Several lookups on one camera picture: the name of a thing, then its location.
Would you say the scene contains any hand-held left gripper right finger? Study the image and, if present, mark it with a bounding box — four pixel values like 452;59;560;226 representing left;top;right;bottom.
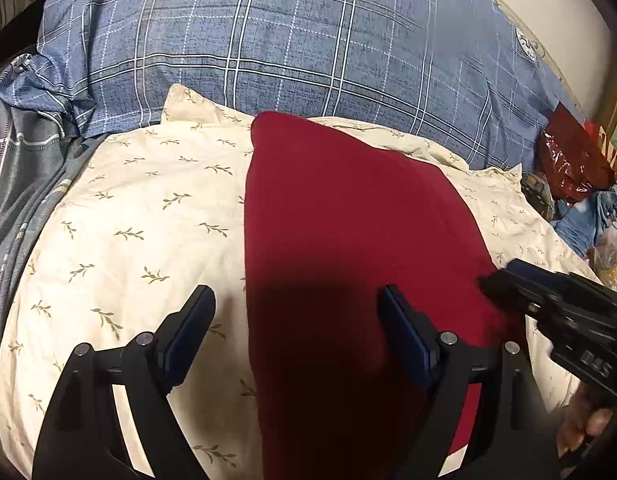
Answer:
377;284;562;480

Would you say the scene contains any clear plastic bag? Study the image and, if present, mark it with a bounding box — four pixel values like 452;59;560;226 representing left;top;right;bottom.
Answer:
591;222;617;291

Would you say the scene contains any cream leaf-print sheet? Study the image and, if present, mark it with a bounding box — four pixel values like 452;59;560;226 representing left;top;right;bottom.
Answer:
0;84;604;480

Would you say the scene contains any grey striped cloth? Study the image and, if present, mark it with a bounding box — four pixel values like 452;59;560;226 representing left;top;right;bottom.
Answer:
0;52;104;411

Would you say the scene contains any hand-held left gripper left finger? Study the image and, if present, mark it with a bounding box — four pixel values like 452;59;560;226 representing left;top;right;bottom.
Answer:
32;285;216;480

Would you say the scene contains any red sweater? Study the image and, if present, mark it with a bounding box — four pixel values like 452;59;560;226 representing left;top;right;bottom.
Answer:
243;111;527;480

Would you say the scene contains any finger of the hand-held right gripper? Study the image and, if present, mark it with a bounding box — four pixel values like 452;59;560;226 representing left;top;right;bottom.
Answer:
479;271;545;318
503;258;574;293

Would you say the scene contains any person's right hand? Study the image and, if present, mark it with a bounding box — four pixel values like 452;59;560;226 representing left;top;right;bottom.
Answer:
559;390;617;472

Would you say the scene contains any blue plaid pillow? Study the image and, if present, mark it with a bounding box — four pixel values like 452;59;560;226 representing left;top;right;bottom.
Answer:
0;0;584;171

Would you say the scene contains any light blue cloth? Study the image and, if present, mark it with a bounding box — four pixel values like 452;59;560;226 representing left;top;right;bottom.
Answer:
553;185;617;258

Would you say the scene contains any red plastic bag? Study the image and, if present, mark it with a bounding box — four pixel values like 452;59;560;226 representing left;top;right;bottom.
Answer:
536;102;617;203

